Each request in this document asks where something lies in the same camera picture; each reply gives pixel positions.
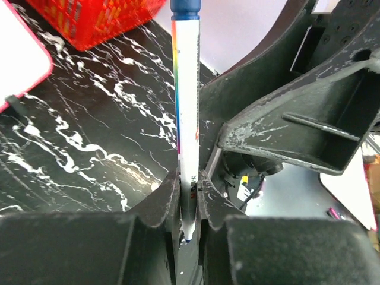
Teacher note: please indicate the white marker blue cap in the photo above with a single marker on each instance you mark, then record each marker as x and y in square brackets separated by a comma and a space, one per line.
[186, 69]

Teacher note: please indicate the pink framed whiteboard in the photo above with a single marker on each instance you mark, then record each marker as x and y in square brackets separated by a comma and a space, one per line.
[25, 62]

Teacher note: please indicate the red plastic basket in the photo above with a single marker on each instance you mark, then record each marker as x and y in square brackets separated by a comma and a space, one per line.
[85, 24]

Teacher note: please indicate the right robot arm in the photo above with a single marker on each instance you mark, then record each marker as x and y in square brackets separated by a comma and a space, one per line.
[231, 171]

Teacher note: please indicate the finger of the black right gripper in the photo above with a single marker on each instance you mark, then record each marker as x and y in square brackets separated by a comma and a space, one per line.
[316, 123]
[242, 109]

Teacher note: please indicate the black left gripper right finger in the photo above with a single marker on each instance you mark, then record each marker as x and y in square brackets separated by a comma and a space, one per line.
[237, 249]

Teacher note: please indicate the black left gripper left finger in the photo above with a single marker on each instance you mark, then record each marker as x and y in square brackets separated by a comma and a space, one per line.
[139, 246]

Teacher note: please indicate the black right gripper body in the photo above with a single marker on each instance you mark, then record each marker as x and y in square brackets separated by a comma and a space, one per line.
[329, 33]

